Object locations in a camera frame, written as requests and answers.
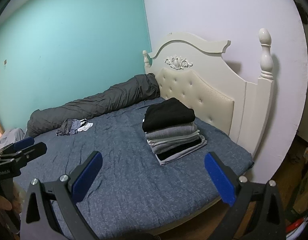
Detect person's left hand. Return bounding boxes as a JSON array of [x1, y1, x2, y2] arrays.
[[0, 183, 26, 213]]

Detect brown cardboard box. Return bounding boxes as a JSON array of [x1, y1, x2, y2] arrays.
[[294, 147, 308, 213]]

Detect blue patterned bed sheet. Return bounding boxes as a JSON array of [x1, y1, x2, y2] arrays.
[[9, 97, 254, 240]]

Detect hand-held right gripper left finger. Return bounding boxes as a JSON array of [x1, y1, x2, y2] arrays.
[[20, 151, 103, 240]]

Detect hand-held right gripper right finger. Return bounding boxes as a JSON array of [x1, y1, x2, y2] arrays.
[[204, 151, 286, 240]]

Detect stack of folded clothes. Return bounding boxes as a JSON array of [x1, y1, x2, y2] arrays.
[[145, 121, 208, 167]]

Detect dark grey crumpled garment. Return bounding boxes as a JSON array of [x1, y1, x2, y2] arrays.
[[56, 119, 75, 136]]

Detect black fleece pants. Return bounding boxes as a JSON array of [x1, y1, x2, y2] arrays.
[[142, 97, 196, 132]]

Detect dark grey rolled duvet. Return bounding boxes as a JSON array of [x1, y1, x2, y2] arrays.
[[25, 73, 161, 138]]

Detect light grey pillow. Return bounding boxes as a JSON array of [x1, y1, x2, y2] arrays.
[[0, 127, 26, 150]]

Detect white small garment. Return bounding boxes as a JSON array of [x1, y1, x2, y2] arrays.
[[78, 121, 94, 132]]

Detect blue-grey crumpled garment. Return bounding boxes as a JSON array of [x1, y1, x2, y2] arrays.
[[70, 119, 82, 133]]

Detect cream tufted headboard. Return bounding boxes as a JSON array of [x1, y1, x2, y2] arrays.
[[143, 28, 275, 182]]

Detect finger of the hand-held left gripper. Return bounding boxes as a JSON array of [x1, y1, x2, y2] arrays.
[[0, 142, 48, 167], [2, 137, 35, 154]]

